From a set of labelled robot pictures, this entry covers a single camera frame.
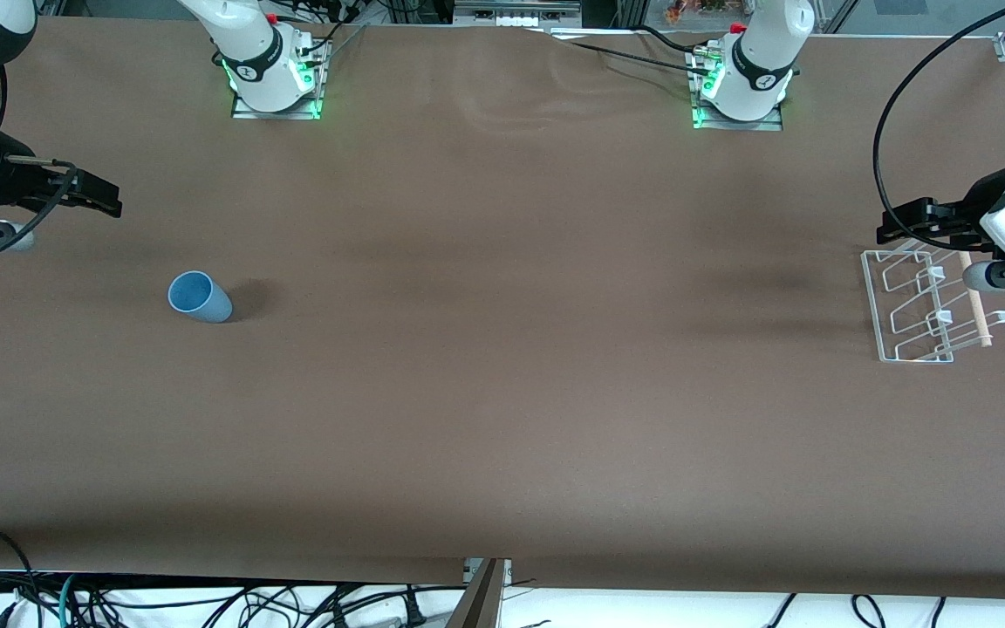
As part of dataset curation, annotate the blue plastic cup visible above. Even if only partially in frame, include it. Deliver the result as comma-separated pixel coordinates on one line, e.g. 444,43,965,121
167,270,234,324

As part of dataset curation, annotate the white power strip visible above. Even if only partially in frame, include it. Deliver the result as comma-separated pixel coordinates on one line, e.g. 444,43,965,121
453,0,584,28

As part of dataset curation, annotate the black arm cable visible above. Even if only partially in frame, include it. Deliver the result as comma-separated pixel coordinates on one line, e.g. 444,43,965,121
0,65,81,257
871,0,1005,256

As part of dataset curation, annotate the short black tabletop cable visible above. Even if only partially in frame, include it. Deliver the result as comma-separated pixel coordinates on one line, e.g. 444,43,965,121
636,24,706,57

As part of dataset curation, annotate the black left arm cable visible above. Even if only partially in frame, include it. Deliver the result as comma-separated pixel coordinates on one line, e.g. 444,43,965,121
871,0,1005,256

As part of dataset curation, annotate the long black tabletop cable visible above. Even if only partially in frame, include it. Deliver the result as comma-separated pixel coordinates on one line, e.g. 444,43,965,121
546,33,702,76

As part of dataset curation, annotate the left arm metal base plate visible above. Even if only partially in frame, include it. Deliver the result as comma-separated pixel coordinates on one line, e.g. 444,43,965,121
688,44,785,133

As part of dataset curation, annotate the brown table cover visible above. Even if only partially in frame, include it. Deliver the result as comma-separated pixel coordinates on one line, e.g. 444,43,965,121
0,16,1005,603

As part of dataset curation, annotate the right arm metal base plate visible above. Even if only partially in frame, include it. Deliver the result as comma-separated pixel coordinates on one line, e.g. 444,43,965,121
231,33,330,121

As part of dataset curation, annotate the teal floor cable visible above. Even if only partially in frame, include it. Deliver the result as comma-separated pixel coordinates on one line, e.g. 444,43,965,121
57,572,81,628

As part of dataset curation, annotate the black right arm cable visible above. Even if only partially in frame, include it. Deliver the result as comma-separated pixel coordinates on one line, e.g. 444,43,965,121
0,65,81,257

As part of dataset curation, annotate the dark metal frame post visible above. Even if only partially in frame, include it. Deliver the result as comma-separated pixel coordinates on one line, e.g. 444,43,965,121
445,558,513,628

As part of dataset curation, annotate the white wire cup rack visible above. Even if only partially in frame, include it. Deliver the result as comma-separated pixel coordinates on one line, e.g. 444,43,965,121
860,240,1005,364

